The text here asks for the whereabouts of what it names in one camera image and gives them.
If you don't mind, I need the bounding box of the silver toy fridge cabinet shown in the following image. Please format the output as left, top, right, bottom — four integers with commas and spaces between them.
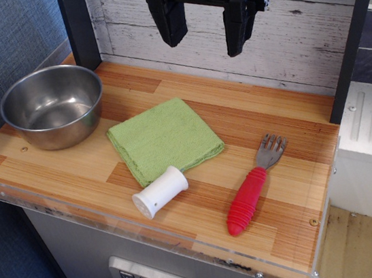
22, 172, 310, 278

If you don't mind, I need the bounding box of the right dark vertical post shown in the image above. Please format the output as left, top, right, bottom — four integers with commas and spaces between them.
330, 0, 370, 124

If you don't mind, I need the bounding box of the red handled metal fork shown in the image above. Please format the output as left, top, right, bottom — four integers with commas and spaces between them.
226, 134, 287, 237

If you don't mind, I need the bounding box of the silver metal bowl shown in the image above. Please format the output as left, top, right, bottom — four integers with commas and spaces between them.
0, 65, 103, 151

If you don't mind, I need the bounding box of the white plastic spool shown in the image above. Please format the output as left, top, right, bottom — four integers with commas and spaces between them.
132, 166, 189, 220

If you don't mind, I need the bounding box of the clear acrylic edge guard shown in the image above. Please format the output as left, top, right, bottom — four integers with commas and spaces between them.
0, 125, 359, 278

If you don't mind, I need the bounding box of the green folded cloth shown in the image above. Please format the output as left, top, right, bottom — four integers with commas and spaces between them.
106, 98, 224, 188

